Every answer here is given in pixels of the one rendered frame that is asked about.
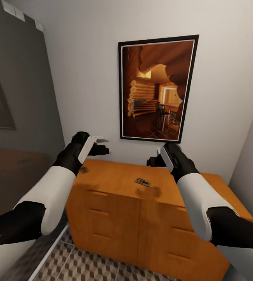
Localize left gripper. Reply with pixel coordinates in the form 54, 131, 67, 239
88, 143, 110, 156

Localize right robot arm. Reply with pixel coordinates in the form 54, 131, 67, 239
146, 143, 253, 281

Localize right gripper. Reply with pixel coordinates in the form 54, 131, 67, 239
146, 155, 166, 167

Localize mousetrap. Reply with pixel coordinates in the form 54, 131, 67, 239
80, 166, 89, 174
135, 178, 151, 187

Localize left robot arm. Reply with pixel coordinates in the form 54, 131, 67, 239
0, 132, 110, 279

